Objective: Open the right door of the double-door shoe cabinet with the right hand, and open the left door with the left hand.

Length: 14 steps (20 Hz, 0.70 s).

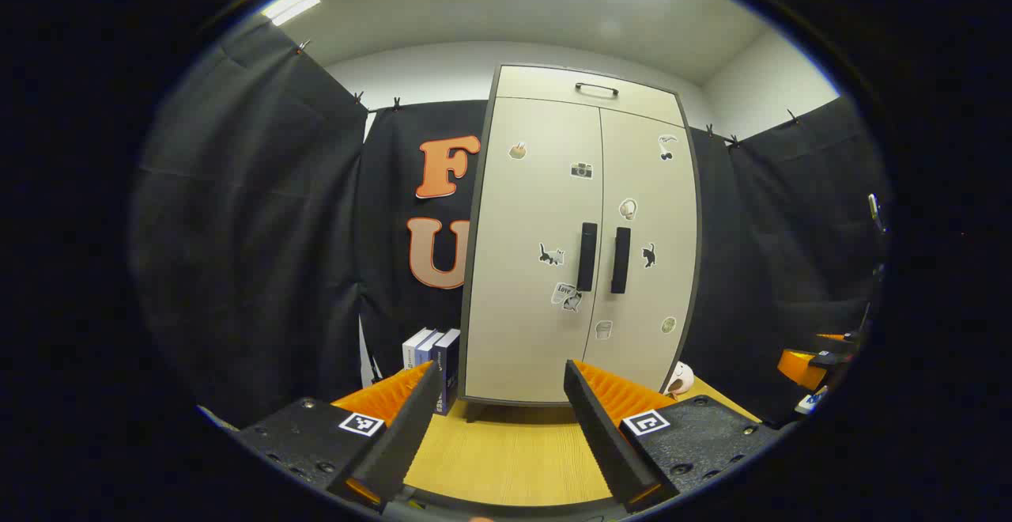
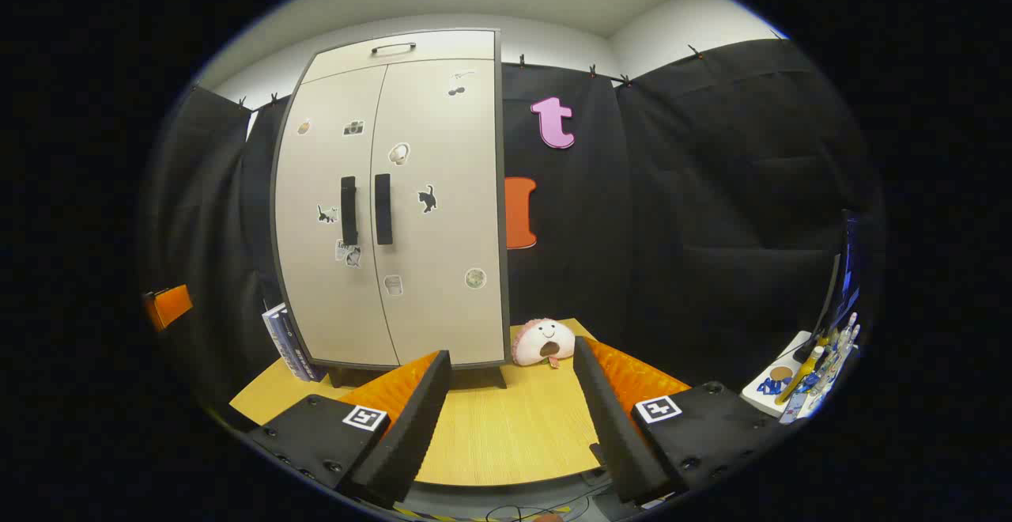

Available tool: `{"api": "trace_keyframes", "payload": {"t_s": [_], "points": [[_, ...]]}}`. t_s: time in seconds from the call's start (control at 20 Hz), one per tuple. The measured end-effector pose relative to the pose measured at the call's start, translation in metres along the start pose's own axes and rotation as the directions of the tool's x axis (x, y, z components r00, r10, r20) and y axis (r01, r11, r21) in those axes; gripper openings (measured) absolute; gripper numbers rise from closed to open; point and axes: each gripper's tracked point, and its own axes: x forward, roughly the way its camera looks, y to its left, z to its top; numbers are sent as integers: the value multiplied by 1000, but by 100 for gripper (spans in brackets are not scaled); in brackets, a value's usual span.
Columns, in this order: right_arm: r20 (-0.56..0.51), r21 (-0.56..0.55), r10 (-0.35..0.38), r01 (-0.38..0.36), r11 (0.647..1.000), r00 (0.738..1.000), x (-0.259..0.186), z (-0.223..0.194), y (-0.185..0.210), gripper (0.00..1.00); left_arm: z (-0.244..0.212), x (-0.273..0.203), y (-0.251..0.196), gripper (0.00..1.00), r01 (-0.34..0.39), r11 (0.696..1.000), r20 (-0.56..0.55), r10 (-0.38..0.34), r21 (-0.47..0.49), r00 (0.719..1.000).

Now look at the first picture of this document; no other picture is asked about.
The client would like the small white pink figurine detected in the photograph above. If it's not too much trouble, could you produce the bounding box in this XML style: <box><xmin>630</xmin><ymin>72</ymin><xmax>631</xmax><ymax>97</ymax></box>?
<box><xmin>663</xmin><ymin>361</ymin><xmax>695</xmax><ymax>396</ymax></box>

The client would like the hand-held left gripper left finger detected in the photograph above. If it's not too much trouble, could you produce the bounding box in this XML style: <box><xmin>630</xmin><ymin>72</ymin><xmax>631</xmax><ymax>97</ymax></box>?
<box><xmin>237</xmin><ymin>360</ymin><xmax>445</xmax><ymax>511</ymax></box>

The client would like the beige double-door shoe cabinet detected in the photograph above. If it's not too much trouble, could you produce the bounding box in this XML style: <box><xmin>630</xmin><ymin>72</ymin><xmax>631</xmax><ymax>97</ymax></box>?
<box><xmin>459</xmin><ymin>63</ymin><xmax>703</xmax><ymax>424</ymax></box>

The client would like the beige cabinet drawer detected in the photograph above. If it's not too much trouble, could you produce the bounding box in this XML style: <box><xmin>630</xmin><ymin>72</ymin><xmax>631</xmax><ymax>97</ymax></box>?
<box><xmin>495</xmin><ymin>66</ymin><xmax>685</xmax><ymax>129</ymax></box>

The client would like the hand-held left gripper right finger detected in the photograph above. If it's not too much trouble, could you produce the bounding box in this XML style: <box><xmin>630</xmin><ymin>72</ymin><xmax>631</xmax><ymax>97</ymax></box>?
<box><xmin>563</xmin><ymin>360</ymin><xmax>784</xmax><ymax>513</ymax></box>

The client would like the pale blue book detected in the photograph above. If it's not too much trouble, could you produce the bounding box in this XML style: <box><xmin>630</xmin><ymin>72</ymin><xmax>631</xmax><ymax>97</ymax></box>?
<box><xmin>415</xmin><ymin>331</ymin><xmax>447</xmax><ymax>373</ymax></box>

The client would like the beige shoe cabinet door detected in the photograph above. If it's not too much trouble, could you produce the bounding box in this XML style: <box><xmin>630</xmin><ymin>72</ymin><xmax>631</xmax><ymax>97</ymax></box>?
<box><xmin>463</xmin><ymin>96</ymin><xmax>603</xmax><ymax>406</ymax></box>
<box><xmin>583</xmin><ymin>108</ymin><xmax>700</xmax><ymax>393</ymax></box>

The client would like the black backdrop cloth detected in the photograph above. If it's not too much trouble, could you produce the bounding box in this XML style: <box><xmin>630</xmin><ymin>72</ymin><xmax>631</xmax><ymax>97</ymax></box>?
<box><xmin>130</xmin><ymin>20</ymin><xmax>890</xmax><ymax>428</ymax></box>

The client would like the black door handle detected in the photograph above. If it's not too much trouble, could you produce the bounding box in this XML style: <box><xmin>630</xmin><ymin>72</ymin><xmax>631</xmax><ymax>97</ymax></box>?
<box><xmin>610</xmin><ymin>227</ymin><xmax>632</xmax><ymax>295</ymax></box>
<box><xmin>576</xmin><ymin>222</ymin><xmax>599</xmax><ymax>293</ymax></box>

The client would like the ceiling light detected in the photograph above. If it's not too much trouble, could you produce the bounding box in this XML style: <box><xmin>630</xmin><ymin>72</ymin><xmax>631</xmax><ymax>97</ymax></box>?
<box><xmin>261</xmin><ymin>0</ymin><xmax>322</xmax><ymax>27</ymax></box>

